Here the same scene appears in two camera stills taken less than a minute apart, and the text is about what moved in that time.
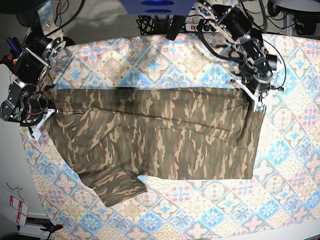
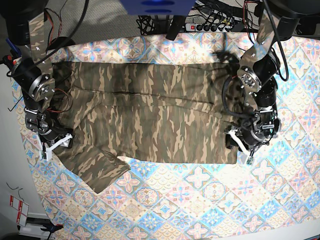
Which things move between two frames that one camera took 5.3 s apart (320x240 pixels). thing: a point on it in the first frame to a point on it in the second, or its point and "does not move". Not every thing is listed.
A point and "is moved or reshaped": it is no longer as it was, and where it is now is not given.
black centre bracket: x=178 y=23 does not move
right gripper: x=258 y=85 to x=244 y=136
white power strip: x=206 y=28 does not move
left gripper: x=37 y=112 to x=52 y=138
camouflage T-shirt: x=115 y=137 is moved or reshaped
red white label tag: x=22 y=207 does not move
